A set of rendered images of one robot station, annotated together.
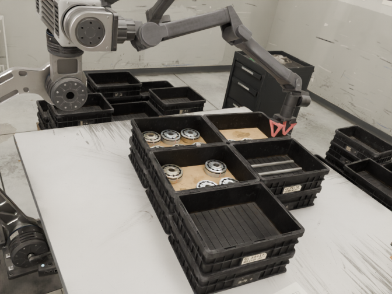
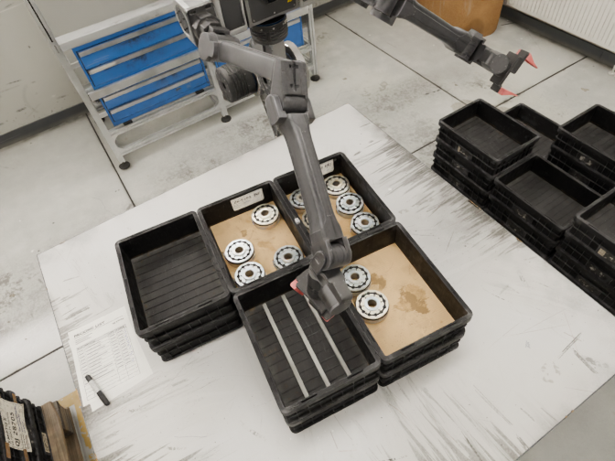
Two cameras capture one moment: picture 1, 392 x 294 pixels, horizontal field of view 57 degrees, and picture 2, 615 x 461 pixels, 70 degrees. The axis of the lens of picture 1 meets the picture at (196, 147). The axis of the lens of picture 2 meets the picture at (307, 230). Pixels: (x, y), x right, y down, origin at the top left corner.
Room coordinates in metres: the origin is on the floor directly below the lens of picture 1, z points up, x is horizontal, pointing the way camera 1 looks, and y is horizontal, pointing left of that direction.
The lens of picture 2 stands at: (1.64, -0.94, 2.09)
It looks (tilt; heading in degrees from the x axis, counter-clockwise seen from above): 52 degrees down; 102
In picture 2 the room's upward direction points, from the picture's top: 9 degrees counter-clockwise
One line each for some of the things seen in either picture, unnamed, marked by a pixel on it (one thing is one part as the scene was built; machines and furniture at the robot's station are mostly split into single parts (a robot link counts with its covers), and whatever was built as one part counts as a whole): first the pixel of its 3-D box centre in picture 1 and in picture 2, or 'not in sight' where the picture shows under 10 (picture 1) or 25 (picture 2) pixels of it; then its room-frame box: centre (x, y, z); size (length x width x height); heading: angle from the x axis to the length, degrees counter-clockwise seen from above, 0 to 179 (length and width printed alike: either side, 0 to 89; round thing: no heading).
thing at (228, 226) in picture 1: (235, 224); (175, 276); (1.01, -0.20, 0.87); 0.40 x 0.30 x 0.11; 120
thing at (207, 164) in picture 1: (216, 165); (288, 257); (1.39, -0.11, 0.86); 0.10 x 0.10 x 0.01
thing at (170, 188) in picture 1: (203, 167); (253, 232); (1.27, -0.05, 0.92); 0.40 x 0.30 x 0.02; 120
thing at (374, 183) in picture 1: (367, 203); not in sight; (2.06, -1.24, 0.37); 0.40 x 0.30 x 0.45; 37
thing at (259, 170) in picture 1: (275, 167); (304, 336); (1.47, -0.40, 0.87); 0.40 x 0.30 x 0.11; 120
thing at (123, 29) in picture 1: (119, 29); (208, 28); (1.18, 0.32, 1.45); 0.09 x 0.08 x 0.12; 37
